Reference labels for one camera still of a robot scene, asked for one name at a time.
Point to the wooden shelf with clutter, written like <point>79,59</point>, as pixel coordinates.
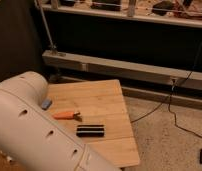
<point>172,12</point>

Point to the metal pole stand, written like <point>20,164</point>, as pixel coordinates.
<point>53,47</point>

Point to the orange handled tool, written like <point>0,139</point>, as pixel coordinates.
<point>69,115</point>

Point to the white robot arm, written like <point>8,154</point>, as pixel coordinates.
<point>32,137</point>

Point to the blue sponge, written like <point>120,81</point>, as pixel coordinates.
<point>46,104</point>

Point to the black striped block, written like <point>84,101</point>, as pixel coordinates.
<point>90,131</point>

